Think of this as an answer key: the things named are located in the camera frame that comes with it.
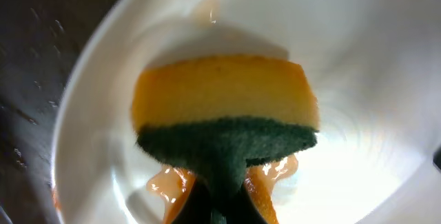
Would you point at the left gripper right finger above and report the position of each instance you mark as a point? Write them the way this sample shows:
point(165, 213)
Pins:
point(241, 210)

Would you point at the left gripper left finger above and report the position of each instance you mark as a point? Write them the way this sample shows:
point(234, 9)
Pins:
point(197, 208)

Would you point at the green and yellow sponge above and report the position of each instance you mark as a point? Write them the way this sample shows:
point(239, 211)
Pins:
point(217, 116)

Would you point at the white plate bottom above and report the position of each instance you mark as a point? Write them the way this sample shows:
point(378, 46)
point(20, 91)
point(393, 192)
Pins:
point(374, 66)

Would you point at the brown serving tray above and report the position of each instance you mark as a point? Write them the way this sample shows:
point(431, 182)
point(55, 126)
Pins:
point(40, 43)

